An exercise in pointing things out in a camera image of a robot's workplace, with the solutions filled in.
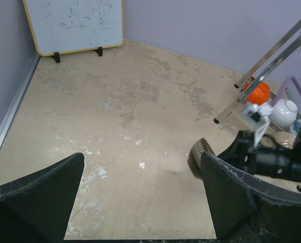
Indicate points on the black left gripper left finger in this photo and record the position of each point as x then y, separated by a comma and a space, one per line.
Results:
37, 207

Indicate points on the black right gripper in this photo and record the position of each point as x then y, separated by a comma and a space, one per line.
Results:
275, 161

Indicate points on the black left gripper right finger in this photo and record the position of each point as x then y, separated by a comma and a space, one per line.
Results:
245, 208

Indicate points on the beige bowl with dark rim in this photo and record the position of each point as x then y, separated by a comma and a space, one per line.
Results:
194, 158

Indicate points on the orange bowl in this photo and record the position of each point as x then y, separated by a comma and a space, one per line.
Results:
260, 95

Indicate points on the black glossy bowl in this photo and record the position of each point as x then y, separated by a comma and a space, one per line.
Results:
282, 138

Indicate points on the blue floral white bowl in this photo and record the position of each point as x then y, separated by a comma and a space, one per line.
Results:
295, 127

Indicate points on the stainless steel dish rack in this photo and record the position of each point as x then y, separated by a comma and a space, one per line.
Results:
246, 85

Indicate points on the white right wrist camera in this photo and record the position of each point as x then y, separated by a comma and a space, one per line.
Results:
258, 117

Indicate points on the aluminium frame rail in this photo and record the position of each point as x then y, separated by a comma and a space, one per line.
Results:
17, 100

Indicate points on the small whiteboard with wooden frame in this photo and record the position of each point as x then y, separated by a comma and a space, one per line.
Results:
63, 27

